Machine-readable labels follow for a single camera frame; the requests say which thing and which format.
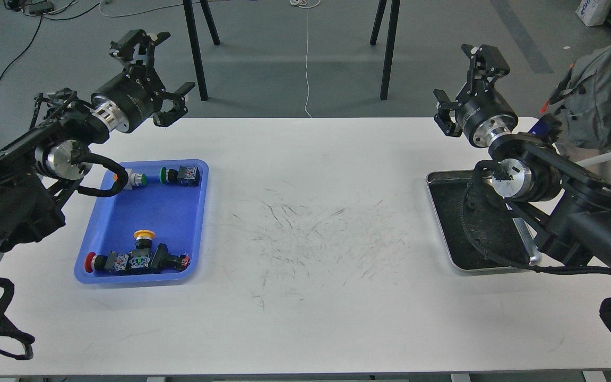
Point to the black gripper finger with white pad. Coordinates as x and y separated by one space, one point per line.
136 50

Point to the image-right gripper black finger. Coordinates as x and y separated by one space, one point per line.
443 115
486 66

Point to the blue plastic tray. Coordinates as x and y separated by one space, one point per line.
173 212

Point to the black cylindrical gripper body, image right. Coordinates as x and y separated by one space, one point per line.
482 114

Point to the yellow mushroom push button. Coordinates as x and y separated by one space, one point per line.
144 239

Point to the silver metal tray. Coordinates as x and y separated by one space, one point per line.
451 223

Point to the black table leg left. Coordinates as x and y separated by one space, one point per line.
194 42

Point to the black cylindrical gripper body, image left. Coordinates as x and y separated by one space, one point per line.
125 101

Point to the white bag top right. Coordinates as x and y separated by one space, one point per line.
593 13

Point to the black table leg right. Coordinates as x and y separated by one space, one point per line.
390 43

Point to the black switch with red terminals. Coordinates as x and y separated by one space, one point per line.
143 261

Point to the red mushroom push button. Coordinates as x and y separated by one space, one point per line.
114 263

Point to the grey backpack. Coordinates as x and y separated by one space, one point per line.
583 100

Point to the green push button black body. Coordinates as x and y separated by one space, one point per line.
187 176

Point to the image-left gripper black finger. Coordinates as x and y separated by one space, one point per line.
178 105

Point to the black table leg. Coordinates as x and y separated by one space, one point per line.
194 42
390 43

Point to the orange and green push button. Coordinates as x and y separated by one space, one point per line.
135 179

